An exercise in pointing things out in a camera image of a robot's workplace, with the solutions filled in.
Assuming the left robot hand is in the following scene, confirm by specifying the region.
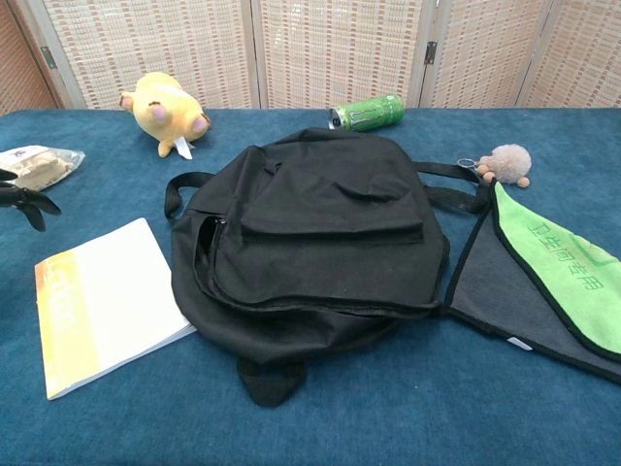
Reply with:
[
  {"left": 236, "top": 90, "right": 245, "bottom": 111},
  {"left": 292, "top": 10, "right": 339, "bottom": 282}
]
[{"left": 0, "top": 168, "right": 63, "bottom": 233}]

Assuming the yellow white notebook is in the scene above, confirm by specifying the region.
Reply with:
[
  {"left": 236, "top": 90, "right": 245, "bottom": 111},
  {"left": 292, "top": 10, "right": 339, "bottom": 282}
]
[{"left": 33, "top": 216, "right": 198, "bottom": 402}]

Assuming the black backpack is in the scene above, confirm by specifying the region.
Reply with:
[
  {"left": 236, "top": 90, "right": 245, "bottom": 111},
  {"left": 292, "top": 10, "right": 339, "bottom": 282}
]
[{"left": 163, "top": 126, "right": 491, "bottom": 409}]

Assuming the clear snack bag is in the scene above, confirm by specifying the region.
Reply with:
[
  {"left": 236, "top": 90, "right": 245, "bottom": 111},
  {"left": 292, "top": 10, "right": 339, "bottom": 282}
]
[{"left": 0, "top": 144, "right": 86, "bottom": 191}]

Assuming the yellow plush toy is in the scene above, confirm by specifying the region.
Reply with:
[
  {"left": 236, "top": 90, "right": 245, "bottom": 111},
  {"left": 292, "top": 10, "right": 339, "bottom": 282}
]
[{"left": 119, "top": 71, "right": 213, "bottom": 160}]

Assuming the woven folding screen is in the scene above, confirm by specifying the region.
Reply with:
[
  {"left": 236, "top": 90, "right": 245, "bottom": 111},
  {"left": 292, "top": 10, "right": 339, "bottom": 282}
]
[{"left": 18, "top": 0, "right": 621, "bottom": 111}]

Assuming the green drink can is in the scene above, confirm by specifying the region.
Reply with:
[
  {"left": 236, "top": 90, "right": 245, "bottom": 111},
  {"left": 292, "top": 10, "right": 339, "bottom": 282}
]
[{"left": 327, "top": 93, "right": 407, "bottom": 132}]

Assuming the blue felt table cover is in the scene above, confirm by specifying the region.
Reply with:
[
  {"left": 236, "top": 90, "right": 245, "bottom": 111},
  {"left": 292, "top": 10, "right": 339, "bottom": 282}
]
[{"left": 0, "top": 107, "right": 621, "bottom": 466}]

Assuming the green and grey cloth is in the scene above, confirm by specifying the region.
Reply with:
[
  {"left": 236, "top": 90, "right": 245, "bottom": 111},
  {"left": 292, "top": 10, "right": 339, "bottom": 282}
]
[{"left": 439, "top": 179, "right": 621, "bottom": 384}]

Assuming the beige plush keychain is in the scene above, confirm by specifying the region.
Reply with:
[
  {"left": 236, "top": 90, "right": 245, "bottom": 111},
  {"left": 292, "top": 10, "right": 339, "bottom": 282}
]
[{"left": 455, "top": 144, "right": 533, "bottom": 188}]

